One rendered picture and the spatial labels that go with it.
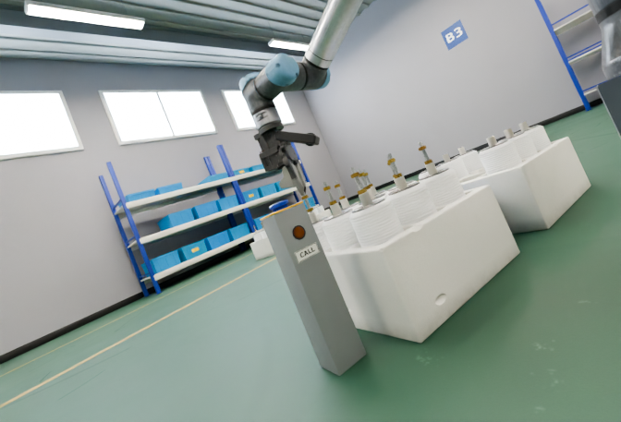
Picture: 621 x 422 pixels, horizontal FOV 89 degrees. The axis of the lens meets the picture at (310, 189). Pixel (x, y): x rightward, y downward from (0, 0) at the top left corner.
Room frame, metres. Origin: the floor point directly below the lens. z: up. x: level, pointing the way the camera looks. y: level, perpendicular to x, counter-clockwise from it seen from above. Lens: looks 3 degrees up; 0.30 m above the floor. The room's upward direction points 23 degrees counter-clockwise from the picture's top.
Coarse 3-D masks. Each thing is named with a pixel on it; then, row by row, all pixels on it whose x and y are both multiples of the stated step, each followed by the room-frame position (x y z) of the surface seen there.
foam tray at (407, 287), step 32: (480, 192) 0.74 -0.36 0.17; (416, 224) 0.65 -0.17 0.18; (448, 224) 0.67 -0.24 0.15; (480, 224) 0.72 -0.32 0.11; (352, 256) 0.65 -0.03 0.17; (384, 256) 0.57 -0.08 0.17; (416, 256) 0.60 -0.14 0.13; (448, 256) 0.65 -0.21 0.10; (480, 256) 0.69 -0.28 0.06; (512, 256) 0.75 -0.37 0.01; (352, 288) 0.69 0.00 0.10; (384, 288) 0.60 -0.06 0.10; (416, 288) 0.59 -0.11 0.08; (448, 288) 0.63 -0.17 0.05; (480, 288) 0.67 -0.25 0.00; (384, 320) 0.63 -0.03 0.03; (416, 320) 0.57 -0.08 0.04
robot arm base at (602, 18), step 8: (616, 0) 0.43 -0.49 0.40; (608, 8) 0.45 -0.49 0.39; (616, 8) 0.44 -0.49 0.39; (600, 16) 0.46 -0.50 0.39; (608, 16) 0.45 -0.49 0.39; (616, 16) 0.44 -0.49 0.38; (600, 24) 0.47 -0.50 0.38; (608, 24) 0.46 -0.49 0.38; (616, 24) 0.44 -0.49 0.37; (608, 32) 0.46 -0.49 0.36; (616, 32) 0.45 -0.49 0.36; (608, 40) 0.46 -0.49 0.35; (616, 40) 0.45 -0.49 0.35; (608, 48) 0.46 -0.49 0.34; (616, 48) 0.45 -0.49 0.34; (608, 56) 0.46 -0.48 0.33; (616, 56) 0.46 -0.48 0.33; (608, 64) 0.47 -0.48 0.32; (616, 64) 0.45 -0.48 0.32; (608, 72) 0.47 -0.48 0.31; (616, 72) 0.46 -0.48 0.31
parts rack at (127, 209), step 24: (120, 192) 4.28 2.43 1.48; (168, 192) 4.73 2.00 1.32; (192, 192) 5.40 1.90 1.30; (240, 192) 5.60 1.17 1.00; (288, 192) 6.38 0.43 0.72; (312, 192) 6.87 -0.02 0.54; (120, 216) 4.71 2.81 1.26; (216, 216) 5.15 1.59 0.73; (144, 240) 4.32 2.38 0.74; (240, 240) 5.33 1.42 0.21; (144, 288) 4.66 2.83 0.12
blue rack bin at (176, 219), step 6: (186, 210) 4.88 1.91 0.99; (168, 216) 4.68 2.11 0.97; (174, 216) 4.73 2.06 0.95; (180, 216) 4.80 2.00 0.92; (186, 216) 4.86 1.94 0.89; (192, 216) 4.94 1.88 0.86; (162, 222) 4.88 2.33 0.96; (168, 222) 4.74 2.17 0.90; (174, 222) 4.71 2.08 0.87; (180, 222) 4.78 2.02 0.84; (186, 222) 4.84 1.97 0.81; (162, 228) 4.95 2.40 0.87; (168, 228) 4.80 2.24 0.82
